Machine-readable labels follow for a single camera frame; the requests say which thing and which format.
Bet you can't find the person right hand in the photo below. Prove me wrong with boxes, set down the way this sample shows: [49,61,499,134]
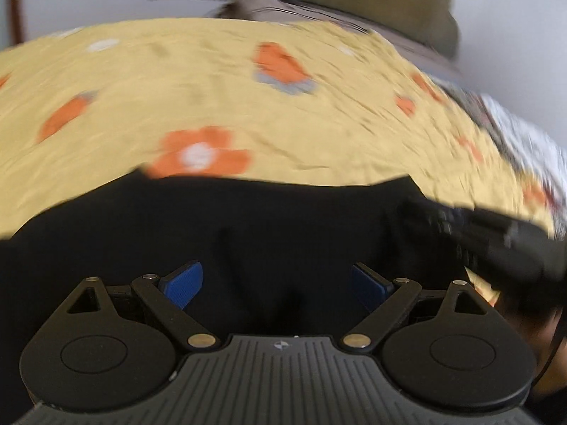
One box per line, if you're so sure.
[495,293,566,398]

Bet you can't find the striped brown pillow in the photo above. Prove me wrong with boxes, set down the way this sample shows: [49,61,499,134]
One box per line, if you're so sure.
[216,0,462,83]

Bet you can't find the yellow carrot print quilt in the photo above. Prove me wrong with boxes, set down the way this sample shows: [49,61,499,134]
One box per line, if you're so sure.
[1,19,555,242]

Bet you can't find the brown wooden door frame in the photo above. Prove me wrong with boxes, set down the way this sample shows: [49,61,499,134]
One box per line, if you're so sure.
[7,0,25,46]

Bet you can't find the black pants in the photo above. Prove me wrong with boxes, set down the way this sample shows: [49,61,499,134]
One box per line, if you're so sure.
[1,171,466,424]

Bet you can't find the patterned clothes pile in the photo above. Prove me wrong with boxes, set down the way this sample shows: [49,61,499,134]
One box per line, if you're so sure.
[433,78,566,204]

